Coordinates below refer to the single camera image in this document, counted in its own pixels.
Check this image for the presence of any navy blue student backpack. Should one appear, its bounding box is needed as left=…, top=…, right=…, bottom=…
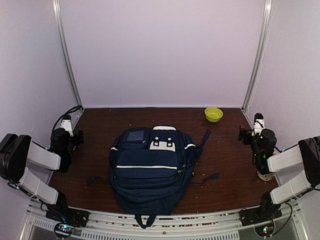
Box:
left=101, top=125, right=211, bottom=229

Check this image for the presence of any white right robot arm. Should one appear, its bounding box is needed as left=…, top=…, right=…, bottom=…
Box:
left=238, top=125, right=320, bottom=221

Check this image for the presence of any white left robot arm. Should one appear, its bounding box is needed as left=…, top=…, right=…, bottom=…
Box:
left=0, top=128, right=84, bottom=222

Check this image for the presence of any lime green bowl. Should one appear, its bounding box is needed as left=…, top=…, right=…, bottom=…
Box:
left=204, top=107, right=224, bottom=123

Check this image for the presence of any patterned mug orange inside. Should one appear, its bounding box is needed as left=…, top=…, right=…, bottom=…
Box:
left=255, top=150, right=275, bottom=182

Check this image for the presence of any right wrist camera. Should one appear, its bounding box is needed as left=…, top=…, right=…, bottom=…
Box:
left=251, top=112, right=265, bottom=136

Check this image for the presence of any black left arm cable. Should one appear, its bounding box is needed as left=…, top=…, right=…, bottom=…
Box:
left=51, top=105, right=83, bottom=133

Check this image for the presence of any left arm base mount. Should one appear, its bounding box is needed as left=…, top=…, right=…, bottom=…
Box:
left=40, top=192, right=90, bottom=228

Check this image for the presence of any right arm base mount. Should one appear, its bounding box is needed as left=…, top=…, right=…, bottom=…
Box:
left=238, top=191, right=282, bottom=227

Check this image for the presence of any right aluminium frame post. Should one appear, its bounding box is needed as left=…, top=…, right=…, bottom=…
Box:
left=241, top=0, right=274, bottom=115

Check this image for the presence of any aluminium frame post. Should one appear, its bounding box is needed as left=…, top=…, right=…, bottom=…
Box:
left=241, top=0, right=274, bottom=115
left=52, top=0, right=83, bottom=106

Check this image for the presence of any front aluminium rail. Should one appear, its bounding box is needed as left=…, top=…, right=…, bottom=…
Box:
left=22, top=197, right=308, bottom=240

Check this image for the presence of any left aluminium frame post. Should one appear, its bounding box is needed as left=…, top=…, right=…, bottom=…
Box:
left=52, top=0, right=83, bottom=106

